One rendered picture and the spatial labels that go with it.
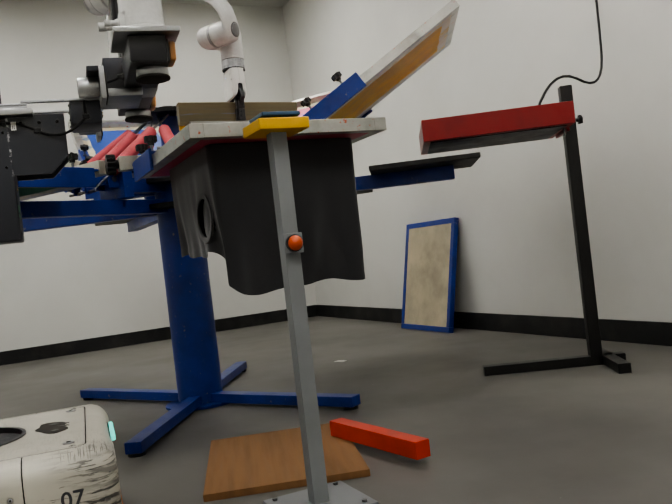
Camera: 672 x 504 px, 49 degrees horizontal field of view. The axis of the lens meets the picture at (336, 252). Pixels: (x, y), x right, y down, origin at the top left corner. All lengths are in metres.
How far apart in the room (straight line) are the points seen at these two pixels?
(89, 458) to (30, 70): 5.48
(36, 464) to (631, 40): 3.12
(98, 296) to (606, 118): 4.43
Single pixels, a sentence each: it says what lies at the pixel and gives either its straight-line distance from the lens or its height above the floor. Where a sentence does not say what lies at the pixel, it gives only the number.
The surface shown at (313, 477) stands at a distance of 1.90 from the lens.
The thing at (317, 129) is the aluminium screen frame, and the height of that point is 0.96.
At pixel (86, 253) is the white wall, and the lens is 6.66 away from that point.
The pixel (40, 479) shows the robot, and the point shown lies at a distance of 1.63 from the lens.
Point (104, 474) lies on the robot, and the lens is 1.63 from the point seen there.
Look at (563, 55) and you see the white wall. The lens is 4.16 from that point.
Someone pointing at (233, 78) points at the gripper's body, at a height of 1.21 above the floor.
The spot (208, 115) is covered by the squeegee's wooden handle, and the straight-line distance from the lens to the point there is 2.46.
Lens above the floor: 0.62
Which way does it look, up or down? level
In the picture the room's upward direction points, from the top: 7 degrees counter-clockwise
